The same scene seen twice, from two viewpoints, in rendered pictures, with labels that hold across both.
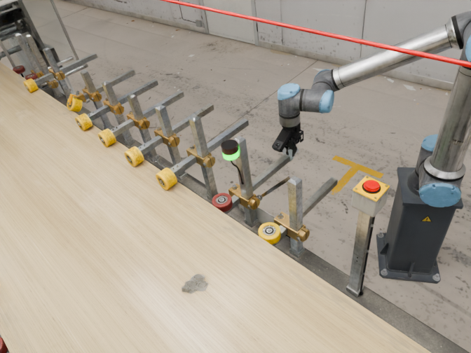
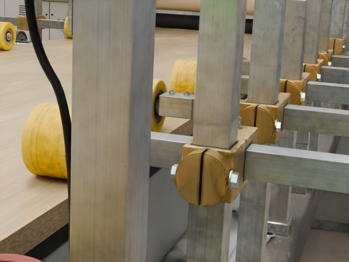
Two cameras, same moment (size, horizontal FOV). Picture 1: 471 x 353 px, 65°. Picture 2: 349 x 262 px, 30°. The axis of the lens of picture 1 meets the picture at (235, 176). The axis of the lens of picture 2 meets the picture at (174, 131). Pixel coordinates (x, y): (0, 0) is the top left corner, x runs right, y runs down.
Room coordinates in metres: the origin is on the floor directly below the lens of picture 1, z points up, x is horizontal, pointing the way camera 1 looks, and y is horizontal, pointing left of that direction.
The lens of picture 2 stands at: (0.90, -0.35, 1.12)
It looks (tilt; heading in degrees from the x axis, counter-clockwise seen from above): 13 degrees down; 56
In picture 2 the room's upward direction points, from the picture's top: 3 degrees clockwise
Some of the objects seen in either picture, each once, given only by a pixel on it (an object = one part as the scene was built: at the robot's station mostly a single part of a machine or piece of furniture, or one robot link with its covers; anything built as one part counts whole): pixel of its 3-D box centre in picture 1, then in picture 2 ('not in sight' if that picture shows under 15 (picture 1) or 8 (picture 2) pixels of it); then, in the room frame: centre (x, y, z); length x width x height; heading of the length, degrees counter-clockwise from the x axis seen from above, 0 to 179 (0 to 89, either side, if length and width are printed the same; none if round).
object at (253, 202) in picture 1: (243, 197); not in sight; (1.08, -0.02, 0.85); 0.14 x 0.06 x 0.05; 39
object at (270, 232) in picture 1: (270, 239); not in sight; (0.84, -0.09, 0.85); 0.08 x 0.08 x 0.11
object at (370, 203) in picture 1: (369, 197); not in sight; (0.67, -0.35, 1.18); 0.07 x 0.07 x 0.08; 39
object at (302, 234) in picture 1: (291, 227); not in sight; (0.89, -0.18, 0.84); 0.14 x 0.06 x 0.05; 39
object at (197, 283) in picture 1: (193, 281); not in sight; (0.68, 0.19, 0.91); 0.09 x 0.07 x 0.02; 96
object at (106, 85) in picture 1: (120, 119); (303, 112); (1.85, 0.59, 0.87); 0.04 x 0.04 x 0.48; 39
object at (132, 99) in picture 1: (145, 134); (284, 138); (1.66, 0.43, 0.87); 0.04 x 0.04 x 0.48; 39
